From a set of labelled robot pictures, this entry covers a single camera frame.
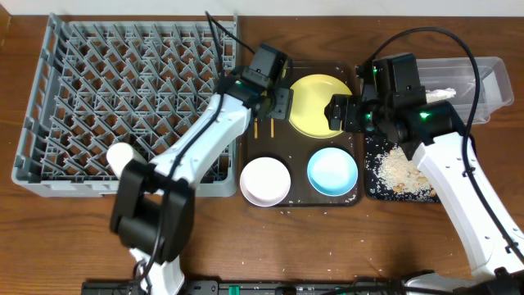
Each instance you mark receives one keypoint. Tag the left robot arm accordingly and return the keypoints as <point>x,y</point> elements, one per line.
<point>154,209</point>

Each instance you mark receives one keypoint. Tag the light blue bowl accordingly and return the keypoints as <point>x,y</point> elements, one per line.
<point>332,172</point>

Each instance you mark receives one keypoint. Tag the clear plastic bin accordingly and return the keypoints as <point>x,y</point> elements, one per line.
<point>457,74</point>

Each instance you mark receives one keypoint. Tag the rice and food scraps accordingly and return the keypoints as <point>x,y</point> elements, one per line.
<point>399,172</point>

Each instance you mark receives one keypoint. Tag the yellow round plate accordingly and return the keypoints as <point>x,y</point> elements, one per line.
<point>311,94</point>

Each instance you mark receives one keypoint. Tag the white paper cup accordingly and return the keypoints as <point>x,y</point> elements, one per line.
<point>119,155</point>

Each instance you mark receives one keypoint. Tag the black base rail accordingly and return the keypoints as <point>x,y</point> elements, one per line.
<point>212,287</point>

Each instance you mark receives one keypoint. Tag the grey plastic dish rack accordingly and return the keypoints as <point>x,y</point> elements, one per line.
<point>102,82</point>

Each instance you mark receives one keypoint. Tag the black rectangular waste tray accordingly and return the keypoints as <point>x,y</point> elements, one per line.
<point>376,180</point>

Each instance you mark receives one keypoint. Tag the left wooden chopstick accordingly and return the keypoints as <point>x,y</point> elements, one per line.
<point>256,128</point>

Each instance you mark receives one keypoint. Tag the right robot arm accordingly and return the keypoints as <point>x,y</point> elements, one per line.
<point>394,104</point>

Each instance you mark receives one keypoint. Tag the dark brown serving tray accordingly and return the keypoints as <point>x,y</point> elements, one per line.
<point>294,149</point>

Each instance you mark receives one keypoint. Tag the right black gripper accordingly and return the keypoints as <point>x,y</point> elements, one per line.
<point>351,105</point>

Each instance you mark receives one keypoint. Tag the white paper napkin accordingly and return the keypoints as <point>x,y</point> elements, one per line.
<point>440,94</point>

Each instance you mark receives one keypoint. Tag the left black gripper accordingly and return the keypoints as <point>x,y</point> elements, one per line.
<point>280,103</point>

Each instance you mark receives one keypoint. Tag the pink white bowl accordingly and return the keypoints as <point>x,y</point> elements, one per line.
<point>265,182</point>

